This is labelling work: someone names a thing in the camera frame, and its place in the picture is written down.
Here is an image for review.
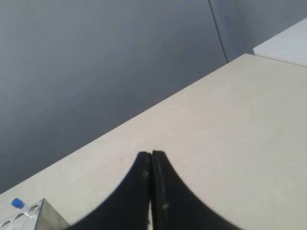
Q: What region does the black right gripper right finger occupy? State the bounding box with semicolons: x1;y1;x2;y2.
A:
151;150;239;230

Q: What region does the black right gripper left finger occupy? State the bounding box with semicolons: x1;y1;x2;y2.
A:
69;152;151;230

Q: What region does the blue-capped test tube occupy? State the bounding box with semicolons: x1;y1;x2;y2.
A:
11;198;33;217

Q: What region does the steel right test tube rack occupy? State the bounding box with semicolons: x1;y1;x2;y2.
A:
0;198;70;230

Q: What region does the white adjacent table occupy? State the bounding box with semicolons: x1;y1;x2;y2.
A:
253;19;307;67

